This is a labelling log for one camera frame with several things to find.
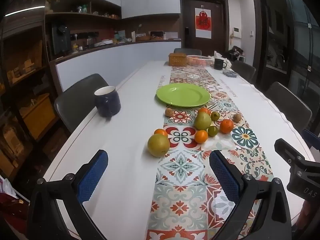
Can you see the small orange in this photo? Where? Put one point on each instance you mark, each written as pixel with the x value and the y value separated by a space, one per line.
pixel 160 132

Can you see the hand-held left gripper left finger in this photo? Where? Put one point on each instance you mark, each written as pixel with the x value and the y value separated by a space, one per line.
pixel 91 177

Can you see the person's right hand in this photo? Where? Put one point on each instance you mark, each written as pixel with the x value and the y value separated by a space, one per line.
pixel 303 215

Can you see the white bottle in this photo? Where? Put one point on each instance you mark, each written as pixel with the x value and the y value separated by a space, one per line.
pixel 133 36

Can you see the wicker tray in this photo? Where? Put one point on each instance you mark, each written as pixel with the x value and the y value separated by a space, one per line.
pixel 143 38

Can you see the glass sliding door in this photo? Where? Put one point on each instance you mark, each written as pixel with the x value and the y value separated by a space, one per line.
pixel 277 42

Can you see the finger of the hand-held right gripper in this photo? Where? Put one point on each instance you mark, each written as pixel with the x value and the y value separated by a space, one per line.
pixel 312 138
pixel 287 151

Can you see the medium orange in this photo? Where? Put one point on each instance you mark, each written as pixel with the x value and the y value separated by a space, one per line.
pixel 201 136

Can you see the yellow storage box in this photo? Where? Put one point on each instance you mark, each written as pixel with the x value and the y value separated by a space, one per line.
pixel 37 116

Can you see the white sideboard counter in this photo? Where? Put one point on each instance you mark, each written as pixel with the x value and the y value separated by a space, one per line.
pixel 125 55

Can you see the green plate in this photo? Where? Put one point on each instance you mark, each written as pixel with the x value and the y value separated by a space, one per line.
pixel 183 95

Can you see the black door lock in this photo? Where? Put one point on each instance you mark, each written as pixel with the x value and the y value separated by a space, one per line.
pixel 186 33

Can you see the dark wooden wall shelf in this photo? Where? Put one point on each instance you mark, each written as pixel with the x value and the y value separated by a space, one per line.
pixel 75 15

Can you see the green pear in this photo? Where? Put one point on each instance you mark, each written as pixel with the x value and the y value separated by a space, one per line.
pixel 202 121

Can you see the dark bag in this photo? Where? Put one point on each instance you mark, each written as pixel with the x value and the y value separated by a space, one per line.
pixel 235 51

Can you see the white floral patterned tablecloth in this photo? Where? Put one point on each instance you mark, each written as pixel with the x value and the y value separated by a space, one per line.
pixel 180 165

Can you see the clear plastic bowl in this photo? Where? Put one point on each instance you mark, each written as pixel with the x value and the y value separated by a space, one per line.
pixel 208 62

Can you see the red cloth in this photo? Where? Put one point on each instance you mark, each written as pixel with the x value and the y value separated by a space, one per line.
pixel 11 205

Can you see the large orange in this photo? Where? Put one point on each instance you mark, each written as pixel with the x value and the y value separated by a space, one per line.
pixel 226 126

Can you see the grey dining chair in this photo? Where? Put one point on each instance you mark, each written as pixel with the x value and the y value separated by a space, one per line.
pixel 80 100
pixel 187 51
pixel 287 102
pixel 243 70

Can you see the navy blue mug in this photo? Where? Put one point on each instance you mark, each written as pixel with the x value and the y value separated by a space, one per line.
pixel 110 103

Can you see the brown kiwi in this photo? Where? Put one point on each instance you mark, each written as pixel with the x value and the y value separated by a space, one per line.
pixel 237 117
pixel 169 112

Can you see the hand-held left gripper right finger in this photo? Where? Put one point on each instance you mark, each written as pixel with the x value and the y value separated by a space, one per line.
pixel 225 177

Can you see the dark brown door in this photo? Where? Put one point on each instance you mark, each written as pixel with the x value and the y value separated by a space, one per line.
pixel 217 22

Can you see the dark green mug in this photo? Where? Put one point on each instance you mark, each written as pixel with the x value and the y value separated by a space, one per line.
pixel 219 64

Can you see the red and white door poster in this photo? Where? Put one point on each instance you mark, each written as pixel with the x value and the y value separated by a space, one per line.
pixel 203 22

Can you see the dark open shelving unit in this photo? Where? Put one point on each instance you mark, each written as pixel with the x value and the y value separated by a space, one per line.
pixel 15 55

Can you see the small green fruit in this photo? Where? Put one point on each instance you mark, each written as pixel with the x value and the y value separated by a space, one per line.
pixel 215 116
pixel 212 131

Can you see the wicker basket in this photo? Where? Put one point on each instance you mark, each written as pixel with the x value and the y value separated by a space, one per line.
pixel 177 60

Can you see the white intercom panel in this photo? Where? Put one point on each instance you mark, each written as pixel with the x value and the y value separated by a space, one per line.
pixel 236 32

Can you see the black water dispenser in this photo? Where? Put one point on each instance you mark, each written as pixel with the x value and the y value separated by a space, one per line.
pixel 61 40

